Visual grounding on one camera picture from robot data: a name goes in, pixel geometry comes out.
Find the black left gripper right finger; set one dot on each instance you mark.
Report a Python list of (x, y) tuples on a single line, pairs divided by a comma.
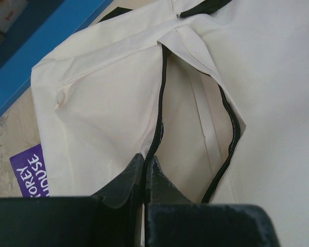
[(171, 219)]

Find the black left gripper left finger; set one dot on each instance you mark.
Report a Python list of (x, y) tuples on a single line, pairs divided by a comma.
[(110, 217)]

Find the cream canvas backpack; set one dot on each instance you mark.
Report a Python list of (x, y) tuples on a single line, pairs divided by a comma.
[(213, 95)]

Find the purple treehouse book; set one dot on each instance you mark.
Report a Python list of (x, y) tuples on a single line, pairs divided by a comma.
[(30, 172)]

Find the blue yellow pink shelf unit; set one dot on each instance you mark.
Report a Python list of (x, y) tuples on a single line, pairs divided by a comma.
[(40, 28)]

